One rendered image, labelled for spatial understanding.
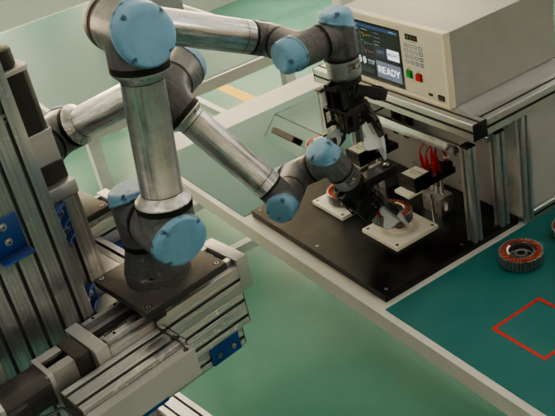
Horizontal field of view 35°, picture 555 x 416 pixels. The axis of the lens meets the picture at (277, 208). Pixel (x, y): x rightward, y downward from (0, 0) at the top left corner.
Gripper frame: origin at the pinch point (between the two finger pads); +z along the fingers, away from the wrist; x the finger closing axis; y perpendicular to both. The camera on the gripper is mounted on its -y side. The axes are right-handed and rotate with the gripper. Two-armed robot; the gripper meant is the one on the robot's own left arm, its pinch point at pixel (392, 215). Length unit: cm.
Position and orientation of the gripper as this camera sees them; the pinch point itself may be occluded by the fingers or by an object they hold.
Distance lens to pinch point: 239.8
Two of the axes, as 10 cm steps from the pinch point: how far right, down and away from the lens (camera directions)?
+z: 5.7, 5.2, 6.3
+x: 5.5, 3.3, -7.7
